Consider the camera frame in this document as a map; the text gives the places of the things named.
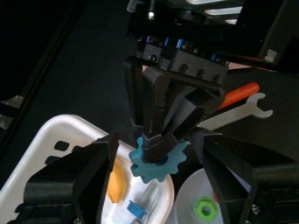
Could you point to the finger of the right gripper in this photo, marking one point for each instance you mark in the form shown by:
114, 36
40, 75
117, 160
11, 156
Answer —
161, 102
184, 122

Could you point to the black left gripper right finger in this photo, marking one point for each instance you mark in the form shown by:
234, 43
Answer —
249, 178

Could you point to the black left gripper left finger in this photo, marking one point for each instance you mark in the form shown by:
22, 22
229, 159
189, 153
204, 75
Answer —
69, 180

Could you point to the blue plastic gear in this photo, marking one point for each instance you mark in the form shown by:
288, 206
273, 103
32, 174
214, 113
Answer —
156, 169

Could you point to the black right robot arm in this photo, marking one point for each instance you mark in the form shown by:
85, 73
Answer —
218, 26

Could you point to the white round plate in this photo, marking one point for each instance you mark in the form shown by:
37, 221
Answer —
194, 198

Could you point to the small red piece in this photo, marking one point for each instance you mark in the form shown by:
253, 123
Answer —
216, 197

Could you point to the orange plastic piece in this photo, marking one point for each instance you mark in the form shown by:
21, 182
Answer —
117, 183

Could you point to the white plastic tray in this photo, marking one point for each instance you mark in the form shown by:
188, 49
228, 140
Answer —
52, 140

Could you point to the green plastic hex nut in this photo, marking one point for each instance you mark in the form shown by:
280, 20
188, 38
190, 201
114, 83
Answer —
206, 208

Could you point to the white plastic wrench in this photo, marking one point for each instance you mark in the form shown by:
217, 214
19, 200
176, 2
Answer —
244, 112

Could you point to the small blue plastic block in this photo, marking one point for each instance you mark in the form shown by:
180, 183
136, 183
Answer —
137, 209

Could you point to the grey plastic screw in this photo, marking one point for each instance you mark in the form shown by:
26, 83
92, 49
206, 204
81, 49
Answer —
148, 194

